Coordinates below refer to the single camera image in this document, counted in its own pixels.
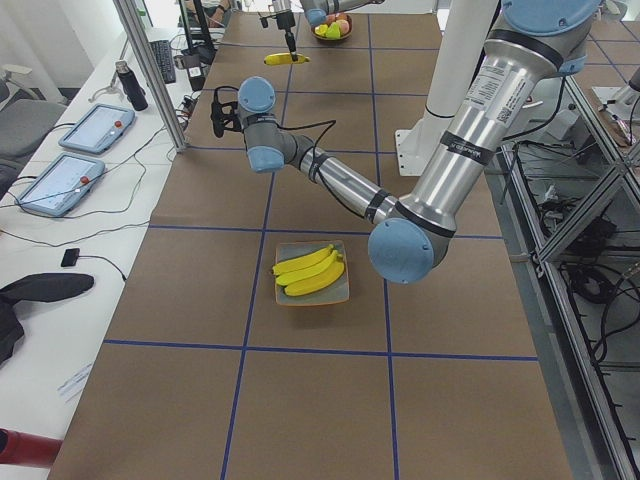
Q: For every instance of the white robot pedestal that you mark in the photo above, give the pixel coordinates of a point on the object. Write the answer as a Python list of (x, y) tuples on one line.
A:
[(467, 26)]

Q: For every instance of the greenish yellow banana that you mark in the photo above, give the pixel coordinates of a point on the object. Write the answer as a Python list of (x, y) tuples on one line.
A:
[(308, 272)]

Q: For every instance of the grey aluminium frame post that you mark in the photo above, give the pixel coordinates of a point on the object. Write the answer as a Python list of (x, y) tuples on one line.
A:
[(136, 34)]

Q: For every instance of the woven brown fruit basket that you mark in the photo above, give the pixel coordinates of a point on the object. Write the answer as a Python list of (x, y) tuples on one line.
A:
[(330, 19)]

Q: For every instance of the red cylinder object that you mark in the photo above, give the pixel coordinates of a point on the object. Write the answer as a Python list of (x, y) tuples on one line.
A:
[(29, 450)]

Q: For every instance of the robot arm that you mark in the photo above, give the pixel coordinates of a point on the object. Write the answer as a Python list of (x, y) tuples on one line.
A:
[(315, 12), (531, 41)]

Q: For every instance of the black keyboard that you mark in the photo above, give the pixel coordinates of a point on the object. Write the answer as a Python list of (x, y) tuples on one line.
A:
[(162, 53)]

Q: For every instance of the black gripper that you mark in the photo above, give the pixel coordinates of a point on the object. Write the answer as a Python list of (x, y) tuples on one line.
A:
[(287, 22), (231, 120)]

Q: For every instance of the black bottle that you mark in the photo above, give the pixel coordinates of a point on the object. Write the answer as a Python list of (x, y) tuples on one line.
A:
[(132, 88)]

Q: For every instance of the square grey-blue plate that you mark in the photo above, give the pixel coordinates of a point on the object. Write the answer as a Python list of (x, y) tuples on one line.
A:
[(337, 292)]

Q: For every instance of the black cloth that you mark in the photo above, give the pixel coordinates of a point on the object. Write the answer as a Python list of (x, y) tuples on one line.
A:
[(40, 288)]

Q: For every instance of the blue teach pendant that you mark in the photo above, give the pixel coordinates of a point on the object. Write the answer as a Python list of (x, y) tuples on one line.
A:
[(61, 186), (98, 129)]

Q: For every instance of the blue teach pendant near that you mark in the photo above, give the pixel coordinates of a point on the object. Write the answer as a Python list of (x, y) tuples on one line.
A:
[(61, 186)]

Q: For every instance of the small black device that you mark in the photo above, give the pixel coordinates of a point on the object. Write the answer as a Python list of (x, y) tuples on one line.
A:
[(70, 257)]

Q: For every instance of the red apple lower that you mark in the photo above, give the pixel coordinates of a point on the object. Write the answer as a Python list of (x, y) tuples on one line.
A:
[(343, 25)]

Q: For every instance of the yellow banana basket edge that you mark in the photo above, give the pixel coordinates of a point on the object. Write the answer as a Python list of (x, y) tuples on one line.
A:
[(281, 59)]

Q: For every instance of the blue teach pendant far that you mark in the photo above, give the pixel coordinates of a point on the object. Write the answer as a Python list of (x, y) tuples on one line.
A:
[(98, 129)]

